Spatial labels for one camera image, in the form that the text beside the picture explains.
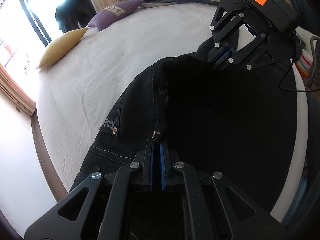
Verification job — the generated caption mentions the purple patterned pillow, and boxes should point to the purple patterned pillow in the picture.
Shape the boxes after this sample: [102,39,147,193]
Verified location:
[87,0,144,31]

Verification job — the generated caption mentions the black cable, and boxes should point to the black cable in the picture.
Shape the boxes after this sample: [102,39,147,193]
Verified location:
[279,29,320,94]

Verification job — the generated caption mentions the yellow pillow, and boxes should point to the yellow pillow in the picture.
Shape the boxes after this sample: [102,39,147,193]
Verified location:
[37,27,88,69]

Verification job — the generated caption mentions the white bed mattress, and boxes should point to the white bed mattress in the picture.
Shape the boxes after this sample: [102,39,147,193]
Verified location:
[37,4,308,221]

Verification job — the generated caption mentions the blue grey operator clothing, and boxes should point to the blue grey operator clothing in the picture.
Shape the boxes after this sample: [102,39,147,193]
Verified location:
[285,0,319,35]

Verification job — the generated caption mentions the black denim jeans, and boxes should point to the black denim jeans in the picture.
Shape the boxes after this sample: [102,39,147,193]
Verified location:
[69,37,304,240]

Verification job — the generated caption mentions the black clothes on chair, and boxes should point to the black clothes on chair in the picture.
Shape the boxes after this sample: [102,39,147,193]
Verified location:
[55,0,96,33]

